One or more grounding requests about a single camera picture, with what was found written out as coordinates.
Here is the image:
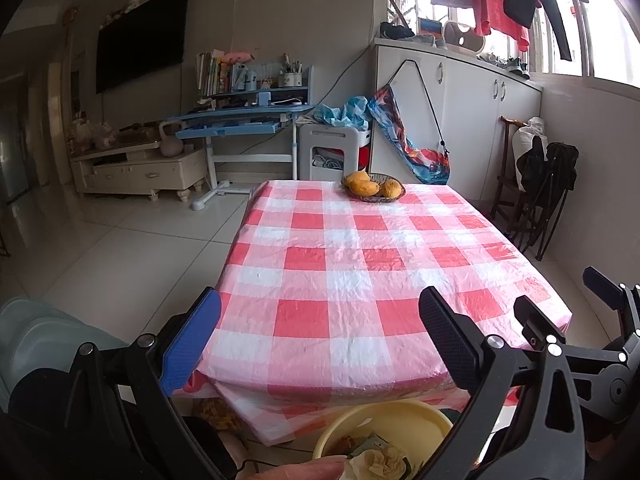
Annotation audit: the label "yellow patterned cloth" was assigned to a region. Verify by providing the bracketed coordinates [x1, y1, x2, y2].
[192, 397, 241, 431]

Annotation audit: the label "yellow plastic basin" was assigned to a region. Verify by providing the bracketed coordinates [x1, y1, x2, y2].
[312, 401, 453, 480]

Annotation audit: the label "white cabinet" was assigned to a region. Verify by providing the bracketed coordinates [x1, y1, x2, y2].
[370, 37, 543, 201]

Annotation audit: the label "black hanging garment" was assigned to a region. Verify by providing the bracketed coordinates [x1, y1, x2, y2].
[487, 0, 573, 61]

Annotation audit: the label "blue crumpled cloth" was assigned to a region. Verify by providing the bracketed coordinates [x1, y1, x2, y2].
[312, 96, 373, 128]

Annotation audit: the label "cream tv cabinet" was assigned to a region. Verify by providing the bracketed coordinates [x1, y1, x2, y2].
[70, 140, 208, 203]

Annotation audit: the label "colourful drawstring bag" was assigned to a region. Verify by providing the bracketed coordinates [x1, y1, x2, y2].
[367, 59, 451, 186]

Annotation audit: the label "beige box with holes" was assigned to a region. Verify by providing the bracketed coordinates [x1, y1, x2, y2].
[442, 21, 488, 53]

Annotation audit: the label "grey sofa chair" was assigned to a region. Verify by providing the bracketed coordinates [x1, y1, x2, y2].
[0, 297, 131, 396]

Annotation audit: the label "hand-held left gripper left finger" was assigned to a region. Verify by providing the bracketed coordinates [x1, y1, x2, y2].
[65, 286, 236, 480]

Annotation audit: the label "row of books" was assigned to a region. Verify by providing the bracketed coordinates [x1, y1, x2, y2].
[195, 50, 233, 96]

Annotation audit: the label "white cable bundle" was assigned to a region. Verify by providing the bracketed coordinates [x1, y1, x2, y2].
[312, 147, 346, 171]

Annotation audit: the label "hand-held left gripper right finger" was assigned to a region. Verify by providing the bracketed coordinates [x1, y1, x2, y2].
[415, 286, 586, 480]

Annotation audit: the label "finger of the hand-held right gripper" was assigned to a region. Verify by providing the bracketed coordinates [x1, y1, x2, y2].
[514, 295, 563, 358]
[582, 266, 640, 336]

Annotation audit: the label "wooden chair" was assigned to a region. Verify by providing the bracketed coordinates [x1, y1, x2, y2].
[490, 116, 531, 233]

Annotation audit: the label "white plastic stool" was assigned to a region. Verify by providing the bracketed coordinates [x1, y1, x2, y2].
[298, 124, 373, 182]

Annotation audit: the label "beige paper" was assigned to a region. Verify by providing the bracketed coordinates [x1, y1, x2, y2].
[345, 447, 408, 480]

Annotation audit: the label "grey sneakers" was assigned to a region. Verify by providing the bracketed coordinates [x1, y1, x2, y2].
[475, 52, 531, 81]

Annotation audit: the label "white sack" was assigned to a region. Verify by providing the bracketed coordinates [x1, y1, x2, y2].
[515, 117, 548, 191]

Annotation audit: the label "beige kettlebell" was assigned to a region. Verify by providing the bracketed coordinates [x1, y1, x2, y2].
[159, 121, 185, 158]

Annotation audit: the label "white plastic bag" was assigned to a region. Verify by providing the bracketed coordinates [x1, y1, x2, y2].
[70, 117, 118, 153]

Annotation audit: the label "red hanging garment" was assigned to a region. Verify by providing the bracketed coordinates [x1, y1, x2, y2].
[470, 0, 531, 53]

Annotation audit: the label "white pen holder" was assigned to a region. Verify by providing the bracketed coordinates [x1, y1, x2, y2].
[279, 55, 303, 88]

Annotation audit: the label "dark shoes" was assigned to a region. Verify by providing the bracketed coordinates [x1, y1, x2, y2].
[380, 21, 416, 41]

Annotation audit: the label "black folding chair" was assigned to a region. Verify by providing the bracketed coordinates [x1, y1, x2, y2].
[515, 135, 580, 261]

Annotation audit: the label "pink checked tablecloth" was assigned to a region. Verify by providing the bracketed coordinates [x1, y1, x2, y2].
[172, 180, 573, 446]

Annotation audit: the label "wire fruit bowl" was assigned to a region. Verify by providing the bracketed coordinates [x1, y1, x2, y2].
[341, 172, 406, 204]

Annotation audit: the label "blue study desk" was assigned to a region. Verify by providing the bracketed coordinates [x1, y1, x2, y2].
[175, 62, 316, 211]

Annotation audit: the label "black television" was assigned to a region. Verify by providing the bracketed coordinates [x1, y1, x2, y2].
[95, 0, 192, 95]

